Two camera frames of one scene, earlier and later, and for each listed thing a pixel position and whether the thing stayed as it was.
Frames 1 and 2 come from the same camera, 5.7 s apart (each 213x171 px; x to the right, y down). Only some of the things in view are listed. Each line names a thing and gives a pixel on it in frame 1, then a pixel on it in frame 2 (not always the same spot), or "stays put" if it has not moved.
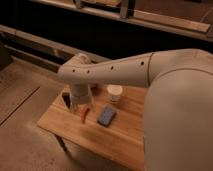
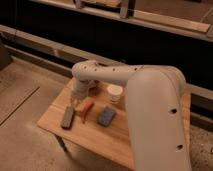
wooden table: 116,130 stays put
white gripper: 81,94 stays put
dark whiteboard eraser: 67,98 → 68,117
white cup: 114,91 stays put
